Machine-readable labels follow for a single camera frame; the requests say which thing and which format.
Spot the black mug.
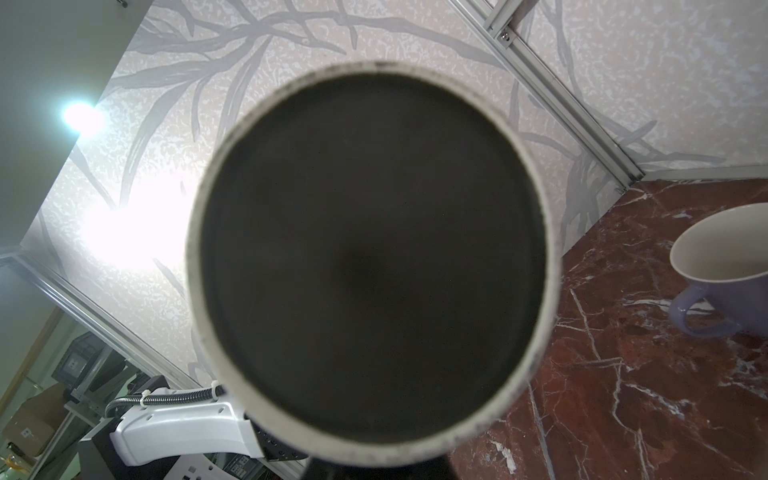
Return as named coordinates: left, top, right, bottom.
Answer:
left=185, top=61, right=561, bottom=469

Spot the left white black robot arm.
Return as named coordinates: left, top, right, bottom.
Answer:
left=78, top=376, right=309, bottom=479

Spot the purple mug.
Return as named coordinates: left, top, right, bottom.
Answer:
left=668, top=203, right=767, bottom=338

